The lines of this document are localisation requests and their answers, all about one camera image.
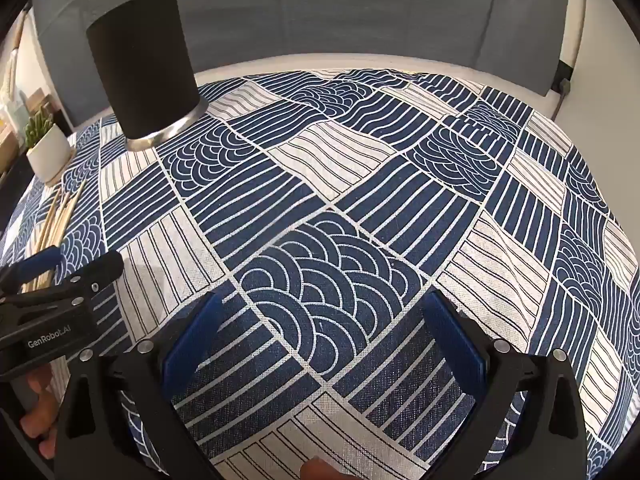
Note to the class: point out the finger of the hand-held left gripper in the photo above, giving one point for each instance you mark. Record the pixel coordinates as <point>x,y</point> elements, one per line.
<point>42,264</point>
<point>95,272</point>

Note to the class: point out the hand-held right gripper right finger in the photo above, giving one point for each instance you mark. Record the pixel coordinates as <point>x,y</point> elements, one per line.
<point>457,347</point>

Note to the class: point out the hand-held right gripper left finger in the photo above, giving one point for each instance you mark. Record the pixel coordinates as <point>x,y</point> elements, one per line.
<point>192,347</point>

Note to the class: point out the bunch of wooden chopsticks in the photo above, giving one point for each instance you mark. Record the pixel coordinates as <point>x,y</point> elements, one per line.
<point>60,220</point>

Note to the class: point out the black cup with steel base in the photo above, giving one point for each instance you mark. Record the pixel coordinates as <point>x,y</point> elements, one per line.
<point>145,60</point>

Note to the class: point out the person's left hand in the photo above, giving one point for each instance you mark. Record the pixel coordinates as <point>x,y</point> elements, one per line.
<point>37,410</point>

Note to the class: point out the person's right hand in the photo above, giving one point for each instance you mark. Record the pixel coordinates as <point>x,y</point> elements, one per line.
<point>320,470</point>

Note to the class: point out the round wooden coaster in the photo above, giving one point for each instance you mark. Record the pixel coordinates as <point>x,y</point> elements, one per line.
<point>54,180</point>

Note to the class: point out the small succulent in white pot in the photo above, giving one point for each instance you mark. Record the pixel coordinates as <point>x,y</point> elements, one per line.
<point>47,152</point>

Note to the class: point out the cardboard box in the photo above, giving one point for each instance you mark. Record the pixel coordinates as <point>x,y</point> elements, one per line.
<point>39,100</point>

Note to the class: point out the blue white patterned tablecloth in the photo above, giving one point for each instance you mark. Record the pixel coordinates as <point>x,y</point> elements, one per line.
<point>350,185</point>

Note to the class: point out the black power plug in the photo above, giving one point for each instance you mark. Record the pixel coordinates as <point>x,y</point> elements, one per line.
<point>564,77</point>

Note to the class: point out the grey backdrop cloth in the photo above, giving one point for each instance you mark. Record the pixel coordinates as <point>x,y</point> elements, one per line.
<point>350,10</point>

